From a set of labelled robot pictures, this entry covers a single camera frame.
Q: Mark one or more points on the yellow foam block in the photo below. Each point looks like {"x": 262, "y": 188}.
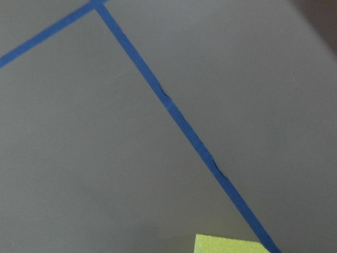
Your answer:
{"x": 212, "y": 244}

